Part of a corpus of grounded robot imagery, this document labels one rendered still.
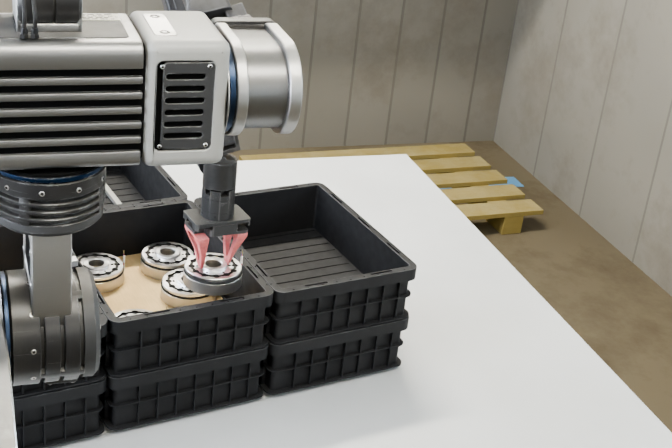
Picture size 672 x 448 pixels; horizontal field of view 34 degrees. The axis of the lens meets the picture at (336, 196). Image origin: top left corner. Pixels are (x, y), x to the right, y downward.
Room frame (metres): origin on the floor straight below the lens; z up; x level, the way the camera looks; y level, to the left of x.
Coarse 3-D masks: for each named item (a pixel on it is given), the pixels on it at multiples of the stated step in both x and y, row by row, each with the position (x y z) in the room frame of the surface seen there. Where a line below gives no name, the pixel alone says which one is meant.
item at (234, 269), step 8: (192, 256) 1.75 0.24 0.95; (208, 256) 1.77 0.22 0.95; (216, 256) 1.77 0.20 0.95; (192, 264) 1.73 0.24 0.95; (232, 264) 1.74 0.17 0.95; (240, 264) 1.74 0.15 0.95; (192, 272) 1.69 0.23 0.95; (200, 272) 1.70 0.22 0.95; (208, 272) 1.70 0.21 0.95; (216, 272) 1.70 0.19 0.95; (224, 272) 1.71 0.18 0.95; (232, 272) 1.72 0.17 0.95; (240, 272) 1.72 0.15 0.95; (208, 280) 1.68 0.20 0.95; (216, 280) 1.68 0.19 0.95; (224, 280) 1.68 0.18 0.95
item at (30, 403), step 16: (96, 384) 1.52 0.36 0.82; (16, 400) 1.45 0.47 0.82; (32, 400) 1.47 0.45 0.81; (48, 400) 1.48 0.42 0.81; (64, 400) 1.49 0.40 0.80; (80, 400) 1.52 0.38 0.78; (96, 400) 1.53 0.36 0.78; (16, 416) 1.46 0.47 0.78; (32, 416) 1.48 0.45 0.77; (48, 416) 1.49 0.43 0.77; (64, 416) 1.50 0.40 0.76; (80, 416) 1.52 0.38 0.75; (96, 416) 1.53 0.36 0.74; (16, 432) 1.46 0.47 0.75; (32, 432) 1.48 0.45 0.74; (48, 432) 1.49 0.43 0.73; (64, 432) 1.50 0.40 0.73; (80, 432) 1.52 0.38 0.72; (96, 432) 1.53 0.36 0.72
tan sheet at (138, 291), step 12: (132, 264) 1.91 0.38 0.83; (132, 276) 1.86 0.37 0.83; (144, 276) 1.87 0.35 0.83; (120, 288) 1.81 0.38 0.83; (132, 288) 1.82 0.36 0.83; (144, 288) 1.82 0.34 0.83; (156, 288) 1.83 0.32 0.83; (108, 300) 1.77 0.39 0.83; (120, 300) 1.77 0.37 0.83; (132, 300) 1.78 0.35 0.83; (144, 300) 1.78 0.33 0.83; (156, 300) 1.79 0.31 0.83
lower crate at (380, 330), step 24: (336, 336) 1.76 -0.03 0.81; (360, 336) 1.79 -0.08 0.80; (384, 336) 1.83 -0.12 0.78; (264, 360) 1.72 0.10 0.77; (288, 360) 1.72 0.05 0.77; (312, 360) 1.74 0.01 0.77; (336, 360) 1.78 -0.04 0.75; (360, 360) 1.80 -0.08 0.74; (384, 360) 1.83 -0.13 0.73; (264, 384) 1.72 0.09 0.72; (288, 384) 1.72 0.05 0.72; (312, 384) 1.74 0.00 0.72
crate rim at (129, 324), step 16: (128, 208) 1.95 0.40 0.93; (144, 208) 1.96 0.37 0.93; (192, 208) 1.98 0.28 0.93; (240, 256) 1.81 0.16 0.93; (256, 272) 1.76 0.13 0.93; (96, 288) 1.64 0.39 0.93; (208, 304) 1.63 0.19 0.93; (224, 304) 1.64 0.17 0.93; (240, 304) 1.65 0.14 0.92; (256, 304) 1.67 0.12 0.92; (112, 320) 1.54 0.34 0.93; (128, 320) 1.55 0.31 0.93; (144, 320) 1.56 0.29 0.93; (160, 320) 1.58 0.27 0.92; (176, 320) 1.59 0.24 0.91; (192, 320) 1.61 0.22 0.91
